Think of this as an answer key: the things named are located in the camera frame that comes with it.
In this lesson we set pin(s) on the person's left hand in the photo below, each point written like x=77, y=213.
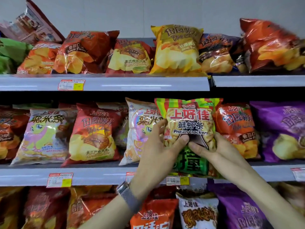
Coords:
x=155, y=164

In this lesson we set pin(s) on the person's right hand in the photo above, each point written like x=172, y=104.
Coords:
x=226, y=162

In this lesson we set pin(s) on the large orange tomato chip bag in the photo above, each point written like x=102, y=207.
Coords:
x=12, y=133
x=236, y=121

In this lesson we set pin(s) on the red white cartoon snack bag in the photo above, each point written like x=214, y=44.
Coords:
x=197, y=212
x=190, y=188

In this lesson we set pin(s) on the green prawn cracker bag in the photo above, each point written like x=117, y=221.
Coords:
x=190, y=116

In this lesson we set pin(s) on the huge purple yellow snack bag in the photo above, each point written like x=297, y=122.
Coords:
x=281, y=121

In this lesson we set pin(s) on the large red yellow snack bag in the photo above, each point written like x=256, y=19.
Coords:
x=93, y=135

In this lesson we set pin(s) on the grey store shelving unit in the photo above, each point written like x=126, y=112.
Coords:
x=143, y=83

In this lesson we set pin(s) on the tall golden chips snack bag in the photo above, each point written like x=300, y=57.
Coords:
x=176, y=52

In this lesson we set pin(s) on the orange tomato chips snack bag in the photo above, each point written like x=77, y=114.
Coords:
x=81, y=50
x=269, y=45

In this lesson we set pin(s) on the green blue cartoon snack bag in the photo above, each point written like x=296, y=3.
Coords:
x=33, y=106
x=12, y=52

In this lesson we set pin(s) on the orange chicken flavour chip bag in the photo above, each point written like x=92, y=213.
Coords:
x=38, y=59

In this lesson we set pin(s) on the red white pouch snack bag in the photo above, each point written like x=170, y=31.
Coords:
x=35, y=26

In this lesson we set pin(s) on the person's right forearm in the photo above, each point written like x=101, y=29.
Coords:
x=274, y=205

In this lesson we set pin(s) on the red yellow price tag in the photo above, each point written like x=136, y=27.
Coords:
x=59, y=180
x=298, y=174
x=69, y=85
x=129, y=176
x=177, y=181

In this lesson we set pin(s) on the smartwatch with grey band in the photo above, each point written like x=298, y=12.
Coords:
x=129, y=197

